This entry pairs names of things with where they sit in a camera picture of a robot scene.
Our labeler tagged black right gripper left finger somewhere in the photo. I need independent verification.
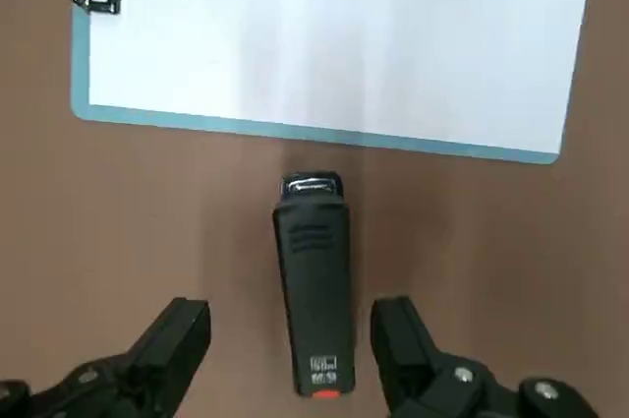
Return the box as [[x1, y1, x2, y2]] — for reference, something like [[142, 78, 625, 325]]
[[0, 296, 213, 418]]

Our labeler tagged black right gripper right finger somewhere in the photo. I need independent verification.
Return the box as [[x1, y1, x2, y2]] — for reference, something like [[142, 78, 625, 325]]
[[370, 295, 606, 418]]

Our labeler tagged black stapler with red end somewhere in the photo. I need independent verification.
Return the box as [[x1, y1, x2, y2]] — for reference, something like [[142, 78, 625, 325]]
[[271, 169, 353, 400]]

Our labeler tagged light blue clipboard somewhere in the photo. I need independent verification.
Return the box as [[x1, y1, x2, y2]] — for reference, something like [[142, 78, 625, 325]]
[[69, 0, 599, 166]]

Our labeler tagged white paper sheet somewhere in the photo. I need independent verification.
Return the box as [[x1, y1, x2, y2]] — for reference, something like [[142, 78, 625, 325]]
[[86, 0, 598, 155]]

